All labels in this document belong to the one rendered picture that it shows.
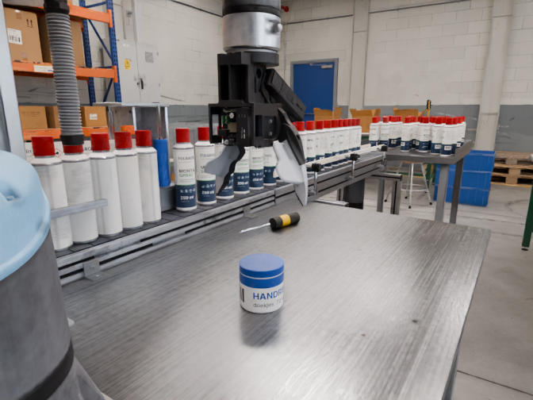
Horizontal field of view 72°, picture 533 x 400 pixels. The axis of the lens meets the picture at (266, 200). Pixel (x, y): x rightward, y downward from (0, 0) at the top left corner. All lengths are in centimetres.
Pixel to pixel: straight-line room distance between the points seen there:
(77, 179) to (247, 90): 40
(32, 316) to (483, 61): 774
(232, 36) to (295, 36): 841
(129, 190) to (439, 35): 745
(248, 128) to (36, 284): 30
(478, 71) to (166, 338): 754
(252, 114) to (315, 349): 31
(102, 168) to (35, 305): 54
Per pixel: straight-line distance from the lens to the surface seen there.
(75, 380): 32
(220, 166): 56
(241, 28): 49
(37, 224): 26
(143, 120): 104
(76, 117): 65
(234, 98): 48
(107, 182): 79
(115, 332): 58
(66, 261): 74
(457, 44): 790
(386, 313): 61
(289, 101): 55
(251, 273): 56
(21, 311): 26
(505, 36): 782
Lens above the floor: 113
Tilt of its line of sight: 14 degrees down
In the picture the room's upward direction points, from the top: straight up
